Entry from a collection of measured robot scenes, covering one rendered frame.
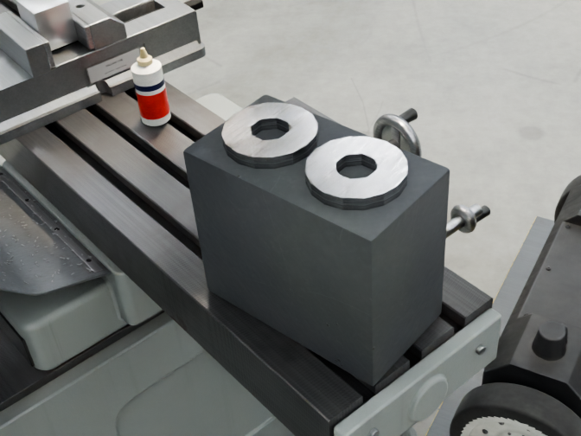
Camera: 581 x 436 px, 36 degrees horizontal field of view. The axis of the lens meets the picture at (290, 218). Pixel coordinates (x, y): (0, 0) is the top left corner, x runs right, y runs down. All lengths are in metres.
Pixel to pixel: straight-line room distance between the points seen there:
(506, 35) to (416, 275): 2.49
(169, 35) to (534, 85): 1.84
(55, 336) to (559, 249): 0.79
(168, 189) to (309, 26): 2.28
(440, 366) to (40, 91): 0.67
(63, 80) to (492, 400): 0.73
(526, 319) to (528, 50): 1.93
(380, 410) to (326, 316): 0.10
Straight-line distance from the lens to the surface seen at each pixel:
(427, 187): 0.77
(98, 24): 1.26
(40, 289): 1.08
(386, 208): 0.74
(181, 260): 0.99
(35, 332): 1.14
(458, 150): 2.66
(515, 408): 1.24
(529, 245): 1.76
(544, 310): 1.37
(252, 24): 3.37
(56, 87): 1.27
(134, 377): 1.27
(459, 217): 1.66
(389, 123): 1.62
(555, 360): 1.28
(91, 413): 1.26
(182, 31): 1.34
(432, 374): 0.89
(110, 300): 1.17
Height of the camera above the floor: 1.57
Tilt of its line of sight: 40 degrees down
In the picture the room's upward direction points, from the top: 5 degrees counter-clockwise
